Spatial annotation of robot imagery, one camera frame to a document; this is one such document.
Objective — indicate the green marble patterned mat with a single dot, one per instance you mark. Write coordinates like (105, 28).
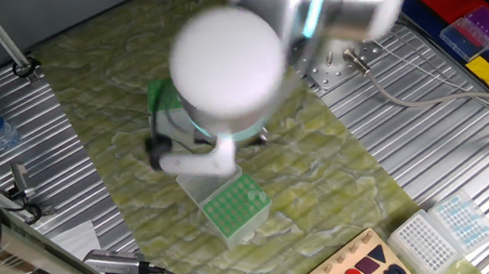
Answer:
(323, 169)

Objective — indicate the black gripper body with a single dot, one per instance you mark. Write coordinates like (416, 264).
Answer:
(254, 138)

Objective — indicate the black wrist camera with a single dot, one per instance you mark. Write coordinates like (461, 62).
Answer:
(159, 149)

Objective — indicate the silver camera mount bracket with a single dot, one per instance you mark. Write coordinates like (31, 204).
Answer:
(196, 161)

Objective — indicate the purple square puzzle piece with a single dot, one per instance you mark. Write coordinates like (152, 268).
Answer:
(367, 266)

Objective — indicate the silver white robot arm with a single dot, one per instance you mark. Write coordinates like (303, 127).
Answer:
(225, 60)

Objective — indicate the white rack tip box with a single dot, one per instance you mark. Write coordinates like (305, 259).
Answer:
(421, 244)

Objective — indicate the silver depth camera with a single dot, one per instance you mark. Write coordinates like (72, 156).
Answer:
(110, 262)

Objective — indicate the white paper sheet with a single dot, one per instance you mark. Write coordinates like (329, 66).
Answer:
(77, 242)

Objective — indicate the blue rack tip box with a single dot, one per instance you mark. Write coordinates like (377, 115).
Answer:
(462, 220)

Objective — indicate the clear tip box green rack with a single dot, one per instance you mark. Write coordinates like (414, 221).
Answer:
(230, 213)
(160, 96)

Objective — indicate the navy triangle puzzle piece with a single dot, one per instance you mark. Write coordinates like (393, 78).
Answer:
(378, 254)

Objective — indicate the aluminium frame beam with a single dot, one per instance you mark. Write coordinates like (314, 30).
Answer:
(15, 249)

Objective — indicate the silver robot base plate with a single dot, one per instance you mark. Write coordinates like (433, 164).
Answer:
(334, 70)

